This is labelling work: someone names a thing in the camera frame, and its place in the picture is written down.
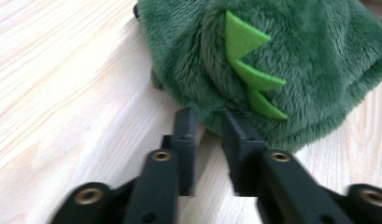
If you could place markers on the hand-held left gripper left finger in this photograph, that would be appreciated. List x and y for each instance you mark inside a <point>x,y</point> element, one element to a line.
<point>184,149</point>

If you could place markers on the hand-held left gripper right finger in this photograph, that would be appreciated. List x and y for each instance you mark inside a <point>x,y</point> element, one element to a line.
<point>244,155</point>

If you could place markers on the green plush garment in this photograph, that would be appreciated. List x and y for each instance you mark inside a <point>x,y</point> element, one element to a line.
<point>304,56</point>

